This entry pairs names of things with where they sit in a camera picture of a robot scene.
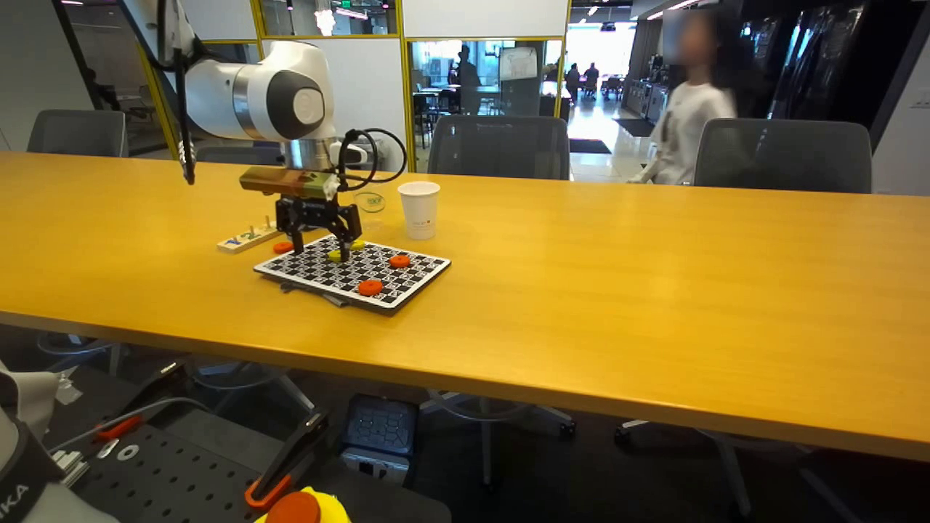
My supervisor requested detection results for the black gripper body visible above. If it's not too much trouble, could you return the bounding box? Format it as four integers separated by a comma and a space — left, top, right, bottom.
276, 196, 350, 231

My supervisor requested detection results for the orange ring board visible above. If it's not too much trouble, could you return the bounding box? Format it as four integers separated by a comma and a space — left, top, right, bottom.
389, 253, 414, 267

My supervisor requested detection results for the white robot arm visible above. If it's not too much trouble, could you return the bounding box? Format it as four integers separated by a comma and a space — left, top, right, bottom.
155, 0, 360, 257

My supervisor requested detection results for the clear plastic cup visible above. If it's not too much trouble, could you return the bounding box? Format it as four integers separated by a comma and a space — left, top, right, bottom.
356, 192, 388, 215

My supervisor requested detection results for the white paper cup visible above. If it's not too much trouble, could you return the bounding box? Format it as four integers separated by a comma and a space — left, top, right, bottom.
398, 180, 443, 238

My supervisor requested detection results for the wooden number puzzle board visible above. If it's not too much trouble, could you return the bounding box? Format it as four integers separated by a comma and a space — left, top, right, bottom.
219, 218, 279, 253

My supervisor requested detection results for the black white checkered calibration board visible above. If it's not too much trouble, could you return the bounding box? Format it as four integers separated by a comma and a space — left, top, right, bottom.
257, 235, 450, 311

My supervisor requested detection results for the grey chair middle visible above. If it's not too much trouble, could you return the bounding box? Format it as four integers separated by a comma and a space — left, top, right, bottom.
428, 116, 569, 180

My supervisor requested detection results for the grey chair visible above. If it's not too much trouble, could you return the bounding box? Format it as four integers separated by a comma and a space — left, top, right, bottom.
428, 116, 569, 180
694, 119, 872, 192
27, 110, 129, 155

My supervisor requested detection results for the grey chair far left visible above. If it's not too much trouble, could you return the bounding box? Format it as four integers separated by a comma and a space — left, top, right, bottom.
27, 110, 129, 155

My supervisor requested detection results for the black perforated equipment plate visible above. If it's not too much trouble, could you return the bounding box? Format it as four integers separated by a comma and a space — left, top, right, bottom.
52, 397, 286, 523

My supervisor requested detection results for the yellow red emergency stop button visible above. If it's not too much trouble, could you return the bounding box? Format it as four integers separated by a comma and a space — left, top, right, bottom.
257, 487, 353, 523

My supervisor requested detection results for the grey chair far right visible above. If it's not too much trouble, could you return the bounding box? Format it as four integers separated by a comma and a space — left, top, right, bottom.
694, 119, 872, 192

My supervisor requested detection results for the person in white shirt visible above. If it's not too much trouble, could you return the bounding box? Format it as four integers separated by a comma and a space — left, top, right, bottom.
639, 4, 736, 186

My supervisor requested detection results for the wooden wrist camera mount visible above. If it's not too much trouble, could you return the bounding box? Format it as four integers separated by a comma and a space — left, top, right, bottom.
239, 169, 340, 199

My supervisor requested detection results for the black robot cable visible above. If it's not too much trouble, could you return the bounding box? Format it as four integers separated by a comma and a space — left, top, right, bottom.
331, 125, 409, 192

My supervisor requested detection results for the orange handled black tool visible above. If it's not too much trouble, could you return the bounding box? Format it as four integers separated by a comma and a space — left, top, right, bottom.
245, 411, 327, 514

